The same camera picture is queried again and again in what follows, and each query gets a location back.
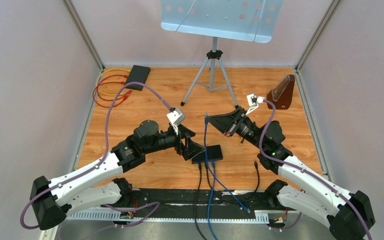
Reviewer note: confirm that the brown wooden metronome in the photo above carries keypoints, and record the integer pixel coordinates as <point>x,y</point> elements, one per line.
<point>282,95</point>

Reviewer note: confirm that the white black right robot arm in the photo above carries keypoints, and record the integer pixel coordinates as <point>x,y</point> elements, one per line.
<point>311,185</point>

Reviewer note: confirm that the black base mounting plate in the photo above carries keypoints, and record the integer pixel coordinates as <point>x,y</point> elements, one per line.
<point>189,204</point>

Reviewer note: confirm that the black network switch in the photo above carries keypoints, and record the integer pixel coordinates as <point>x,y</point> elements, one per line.
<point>213,153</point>

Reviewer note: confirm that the aluminium frame rail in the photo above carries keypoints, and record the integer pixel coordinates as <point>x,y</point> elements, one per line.
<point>139,213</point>

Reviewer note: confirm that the black spare switch box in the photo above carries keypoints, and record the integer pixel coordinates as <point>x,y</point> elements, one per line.
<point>139,74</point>

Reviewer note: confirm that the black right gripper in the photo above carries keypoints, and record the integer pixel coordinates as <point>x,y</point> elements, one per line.
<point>225,123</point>

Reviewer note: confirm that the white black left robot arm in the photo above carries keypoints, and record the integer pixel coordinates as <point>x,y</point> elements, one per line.
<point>89,172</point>

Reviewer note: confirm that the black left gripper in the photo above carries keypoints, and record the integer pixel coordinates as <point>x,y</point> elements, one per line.
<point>192,148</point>

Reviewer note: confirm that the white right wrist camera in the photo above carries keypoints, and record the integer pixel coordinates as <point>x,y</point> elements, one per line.
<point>253,102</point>

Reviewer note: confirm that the light blue music stand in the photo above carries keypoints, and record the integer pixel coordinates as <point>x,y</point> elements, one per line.
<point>243,20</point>

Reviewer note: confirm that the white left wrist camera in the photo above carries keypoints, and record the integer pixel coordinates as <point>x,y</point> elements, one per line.
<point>175,118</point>

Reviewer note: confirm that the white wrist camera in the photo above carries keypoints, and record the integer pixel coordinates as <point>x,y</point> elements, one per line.
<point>175,118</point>
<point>253,102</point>

